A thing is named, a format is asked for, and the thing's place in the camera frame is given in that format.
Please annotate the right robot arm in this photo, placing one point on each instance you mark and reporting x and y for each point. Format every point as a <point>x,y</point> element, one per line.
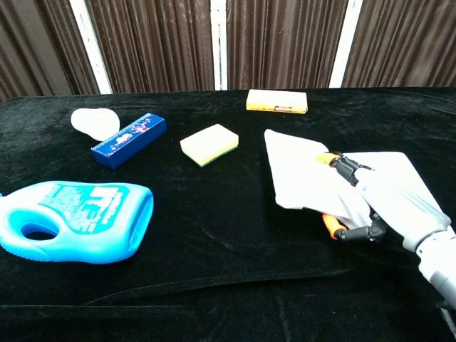
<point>440,263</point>

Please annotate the blue detergent bottle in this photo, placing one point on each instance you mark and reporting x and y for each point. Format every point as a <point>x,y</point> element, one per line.
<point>89,228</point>

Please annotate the blue toothpaste box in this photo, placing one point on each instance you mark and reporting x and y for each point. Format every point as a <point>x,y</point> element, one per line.
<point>132,140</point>

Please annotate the yellow green sponge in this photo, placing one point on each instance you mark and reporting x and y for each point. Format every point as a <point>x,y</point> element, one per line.
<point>208,142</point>

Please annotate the white frame post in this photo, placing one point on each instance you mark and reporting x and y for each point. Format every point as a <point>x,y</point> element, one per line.
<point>90,46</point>
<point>219,42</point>
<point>345,42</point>

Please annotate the black velvet tablecloth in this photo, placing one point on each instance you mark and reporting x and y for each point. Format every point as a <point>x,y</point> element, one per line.
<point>199,249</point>

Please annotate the brown curtain panel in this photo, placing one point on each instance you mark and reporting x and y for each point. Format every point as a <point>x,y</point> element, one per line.
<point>39,46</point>
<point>402,42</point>
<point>281,42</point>
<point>153,42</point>

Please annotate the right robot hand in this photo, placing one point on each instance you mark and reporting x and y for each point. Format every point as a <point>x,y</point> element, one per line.
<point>402,217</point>

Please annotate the yellow rectangular box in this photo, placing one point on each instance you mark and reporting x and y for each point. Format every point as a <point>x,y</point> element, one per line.
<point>276,99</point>

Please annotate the white cloth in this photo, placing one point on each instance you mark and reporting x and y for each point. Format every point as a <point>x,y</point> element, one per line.
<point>299,174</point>

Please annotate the white plastic container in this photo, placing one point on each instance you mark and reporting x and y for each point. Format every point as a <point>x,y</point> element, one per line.
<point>94,123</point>

